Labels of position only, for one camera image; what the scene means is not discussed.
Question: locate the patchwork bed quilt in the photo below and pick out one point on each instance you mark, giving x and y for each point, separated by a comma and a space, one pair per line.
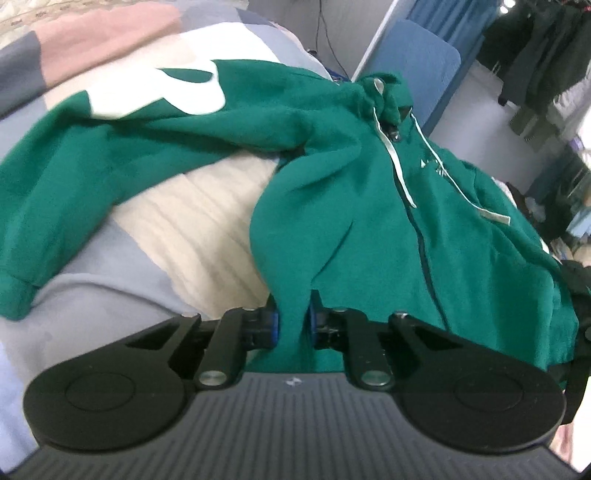
194, 221

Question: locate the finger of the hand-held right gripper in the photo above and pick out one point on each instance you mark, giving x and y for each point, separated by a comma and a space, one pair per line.
577, 392

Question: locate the green hoodie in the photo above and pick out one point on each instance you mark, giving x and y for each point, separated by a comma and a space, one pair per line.
369, 207

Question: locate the long black coat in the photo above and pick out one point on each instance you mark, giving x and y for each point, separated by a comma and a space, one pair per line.
540, 60

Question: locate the striped garment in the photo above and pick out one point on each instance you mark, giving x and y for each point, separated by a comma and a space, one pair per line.
531, 129

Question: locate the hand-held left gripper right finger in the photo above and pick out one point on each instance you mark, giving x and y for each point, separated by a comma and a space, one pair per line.
315, 323

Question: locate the blue chair back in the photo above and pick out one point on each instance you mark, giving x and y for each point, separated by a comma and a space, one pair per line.
415, 64

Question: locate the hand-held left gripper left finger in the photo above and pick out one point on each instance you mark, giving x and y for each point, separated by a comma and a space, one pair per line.
272, 323

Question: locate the short black jacket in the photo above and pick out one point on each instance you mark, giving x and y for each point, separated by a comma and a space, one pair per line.
496, 37

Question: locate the blue curtain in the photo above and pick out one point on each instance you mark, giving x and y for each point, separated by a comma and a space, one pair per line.
452, 18

